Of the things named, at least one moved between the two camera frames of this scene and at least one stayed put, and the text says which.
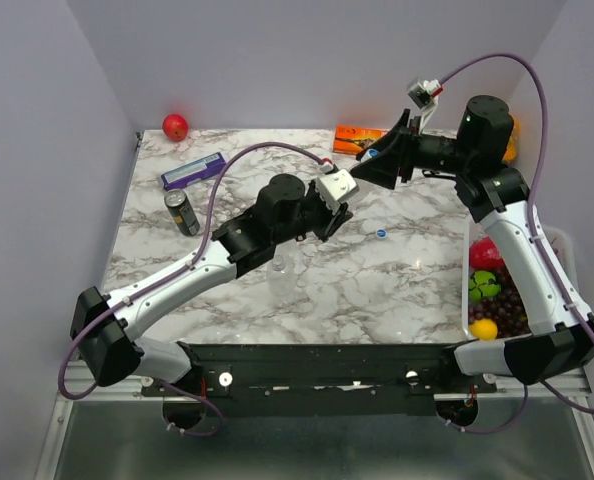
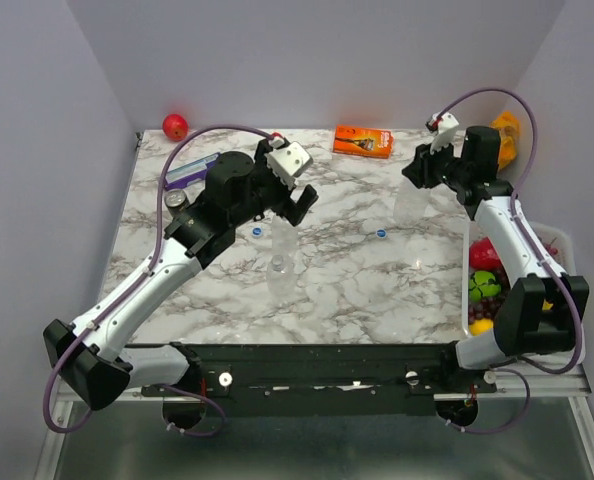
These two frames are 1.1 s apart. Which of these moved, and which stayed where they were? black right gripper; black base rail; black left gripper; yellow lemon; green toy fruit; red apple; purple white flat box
Moved: black left gripper; black right gripper
Stayed: purple white flat box; black base rail; yellow lemon; green toy fruit; red apple
